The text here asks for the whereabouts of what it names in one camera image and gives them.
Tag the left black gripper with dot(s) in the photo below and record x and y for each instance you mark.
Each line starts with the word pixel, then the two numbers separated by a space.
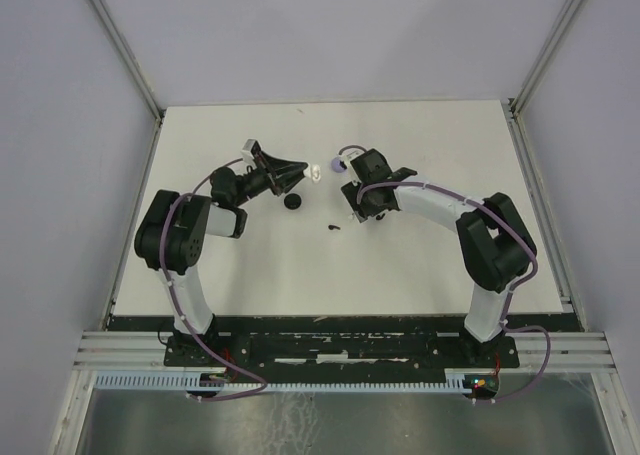
pixel 289 172

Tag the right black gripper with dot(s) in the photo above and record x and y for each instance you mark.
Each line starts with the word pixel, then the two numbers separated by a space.
pixel 361 210

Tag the white earbud charging case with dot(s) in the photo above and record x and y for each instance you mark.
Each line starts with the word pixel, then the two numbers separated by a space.
pixel 313 173

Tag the purple earbud charging case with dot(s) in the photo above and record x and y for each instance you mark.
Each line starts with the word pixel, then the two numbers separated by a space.
pixel 337 165

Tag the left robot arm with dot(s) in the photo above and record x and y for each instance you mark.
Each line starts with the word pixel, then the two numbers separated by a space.
pixel 171 236

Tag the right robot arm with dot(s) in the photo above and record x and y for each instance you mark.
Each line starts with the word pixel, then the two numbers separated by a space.
pixel 498 252

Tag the black earbud charging case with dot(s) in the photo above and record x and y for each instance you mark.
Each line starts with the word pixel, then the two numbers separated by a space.
pixel 292 201

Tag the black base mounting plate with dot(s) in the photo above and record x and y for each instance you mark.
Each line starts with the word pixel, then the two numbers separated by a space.
pixel 430 350

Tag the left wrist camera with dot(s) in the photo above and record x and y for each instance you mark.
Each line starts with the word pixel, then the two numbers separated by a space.
pixel 250 149

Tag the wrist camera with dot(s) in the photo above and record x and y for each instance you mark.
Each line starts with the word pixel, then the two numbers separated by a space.
pixel 250 149
pixel 345 162

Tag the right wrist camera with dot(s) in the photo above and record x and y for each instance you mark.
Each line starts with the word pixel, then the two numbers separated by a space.
pixel 345 162

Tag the right aluminium frame post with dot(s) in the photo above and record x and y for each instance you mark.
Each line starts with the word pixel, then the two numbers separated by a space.
pixel 564 21

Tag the aluminium frame post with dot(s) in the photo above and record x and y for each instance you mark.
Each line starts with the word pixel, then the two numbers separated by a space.
pixel 126 56
pixel 564 21

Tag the left aluminium frame post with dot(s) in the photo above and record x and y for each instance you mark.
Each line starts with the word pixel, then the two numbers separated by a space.
pixel 126 56

